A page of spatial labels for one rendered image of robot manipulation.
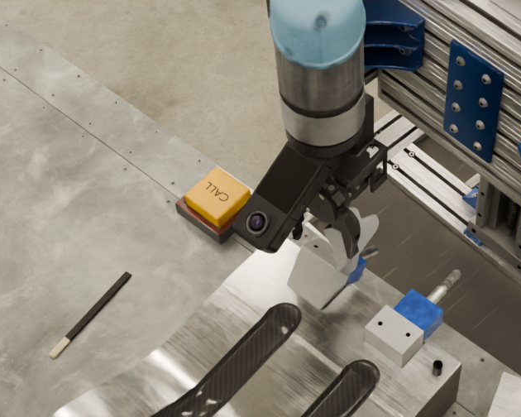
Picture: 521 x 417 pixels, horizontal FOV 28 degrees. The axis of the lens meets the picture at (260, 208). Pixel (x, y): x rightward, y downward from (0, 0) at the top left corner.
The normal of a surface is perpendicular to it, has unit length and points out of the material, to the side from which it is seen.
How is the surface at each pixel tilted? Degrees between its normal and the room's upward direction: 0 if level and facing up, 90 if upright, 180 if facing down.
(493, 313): 0
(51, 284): 0
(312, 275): 56
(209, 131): 0
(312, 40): 87
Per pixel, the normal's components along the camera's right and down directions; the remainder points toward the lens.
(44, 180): -0.08, -0.59
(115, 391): 0.25, -0.81
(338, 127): 0.32, 0.75
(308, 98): -0.31, 0.79
